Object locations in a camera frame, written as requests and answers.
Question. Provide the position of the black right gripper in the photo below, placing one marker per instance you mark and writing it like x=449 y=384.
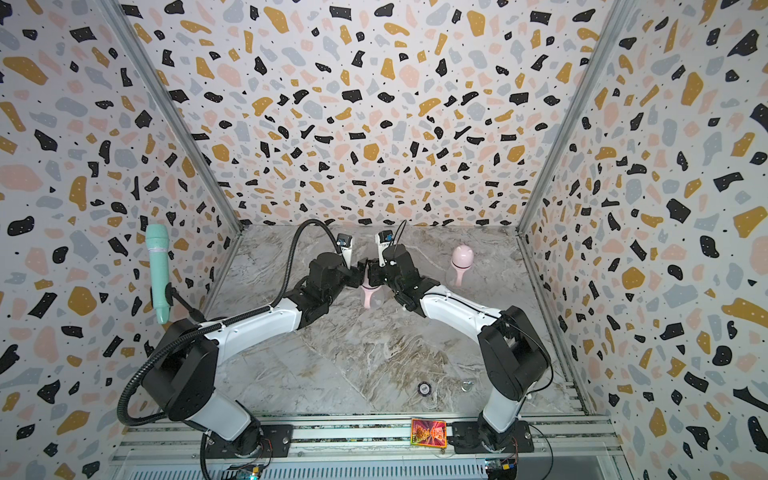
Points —
x=377 y=272

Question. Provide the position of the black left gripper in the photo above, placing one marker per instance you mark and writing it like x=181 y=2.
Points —
x=359 y=274

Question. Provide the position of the pink bottle cap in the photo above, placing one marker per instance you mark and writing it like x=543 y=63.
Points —
x=462 y=257

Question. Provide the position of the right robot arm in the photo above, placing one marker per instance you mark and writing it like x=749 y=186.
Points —
x=513 y=354

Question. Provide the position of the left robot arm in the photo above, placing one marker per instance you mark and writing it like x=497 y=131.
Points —
x=182 y=380

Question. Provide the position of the small black round cap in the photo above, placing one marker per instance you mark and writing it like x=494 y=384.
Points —
x=424 y=389

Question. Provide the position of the black microphone stand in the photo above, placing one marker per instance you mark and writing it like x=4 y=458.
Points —
x=186 y=306

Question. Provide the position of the orange pink card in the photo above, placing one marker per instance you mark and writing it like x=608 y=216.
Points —
x=428 y=433

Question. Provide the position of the mint green microphone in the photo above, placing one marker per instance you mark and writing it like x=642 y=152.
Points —
x=157 y=242

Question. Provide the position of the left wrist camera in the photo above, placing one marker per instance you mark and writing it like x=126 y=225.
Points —
x=345 y=242

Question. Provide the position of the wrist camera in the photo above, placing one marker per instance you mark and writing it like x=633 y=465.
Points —
x=345 y=242
x=384 y=239

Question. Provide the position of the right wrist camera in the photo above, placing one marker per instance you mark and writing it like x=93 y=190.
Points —
x=384 y=239

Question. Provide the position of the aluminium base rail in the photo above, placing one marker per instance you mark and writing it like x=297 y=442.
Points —
x=372 y=447

